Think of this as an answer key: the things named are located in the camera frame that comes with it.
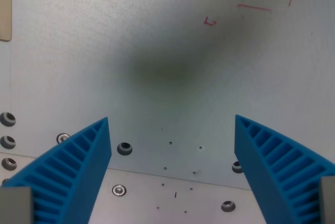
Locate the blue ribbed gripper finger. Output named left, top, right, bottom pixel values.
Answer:
left=1, top=116, right=113, bottom=224
left=233, top=114, right=335, bottom=224

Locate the silver flat-head screw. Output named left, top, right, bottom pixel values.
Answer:
left=56, top=133, right=71, bottom=144
left=111, top=184, right=127, bottom=197

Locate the beige flat panel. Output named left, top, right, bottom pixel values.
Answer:
left=0, top=0, right=13, bottom=42

